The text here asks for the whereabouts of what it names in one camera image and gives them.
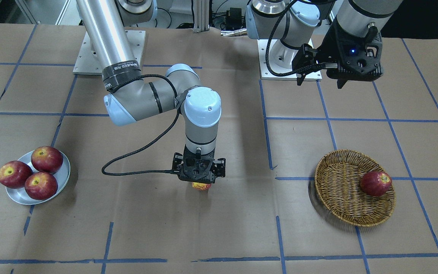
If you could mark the red apple plate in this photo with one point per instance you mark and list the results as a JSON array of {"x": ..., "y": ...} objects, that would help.
[
  {"x": 46, "y": 159},
  {"x": 41, "y": 186},
  {"x": 14, "y": 174}
]

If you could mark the red apple plate front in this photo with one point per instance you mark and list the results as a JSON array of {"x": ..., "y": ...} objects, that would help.
[{"x": 41, "y": 186}]

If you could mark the red apple plate back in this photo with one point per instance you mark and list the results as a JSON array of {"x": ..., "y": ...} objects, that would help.
[
  {"x": 46, "y": 159},
  {"x": 14, "y": 174}
]

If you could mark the light blue plate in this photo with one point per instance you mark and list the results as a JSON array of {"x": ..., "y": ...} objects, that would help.
[{"x": 62, "y": 176}]

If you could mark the aluminium frame post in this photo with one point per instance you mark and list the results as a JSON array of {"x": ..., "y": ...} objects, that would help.
[{"x": 201, "y": 15}]

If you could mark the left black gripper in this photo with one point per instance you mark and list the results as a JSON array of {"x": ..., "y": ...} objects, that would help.
[{"x": 328, "y": 50}]

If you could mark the black power adapter box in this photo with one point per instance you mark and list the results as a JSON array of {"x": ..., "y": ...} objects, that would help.
[{"x": 234, "y": 19}]

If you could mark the woven wicker basket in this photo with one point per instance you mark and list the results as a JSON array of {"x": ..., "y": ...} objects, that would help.
[{"x": 337, "y": 180}]

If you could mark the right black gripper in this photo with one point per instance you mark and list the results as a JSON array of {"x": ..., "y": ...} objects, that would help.
[{"x": 220, "y": 167}]

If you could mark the dark red apple in basket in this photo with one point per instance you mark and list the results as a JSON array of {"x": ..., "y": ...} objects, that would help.
[{"x": 375, "y": 183}]

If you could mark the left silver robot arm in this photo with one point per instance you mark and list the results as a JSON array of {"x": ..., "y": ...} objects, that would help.
[{"x": 281, "y": 27}]

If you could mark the red yellow apple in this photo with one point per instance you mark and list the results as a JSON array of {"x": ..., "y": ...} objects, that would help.
[{"x": 201, "y": 186}]

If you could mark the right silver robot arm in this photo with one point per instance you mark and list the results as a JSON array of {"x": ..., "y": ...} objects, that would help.
[{"x": 134, "y": 96}]

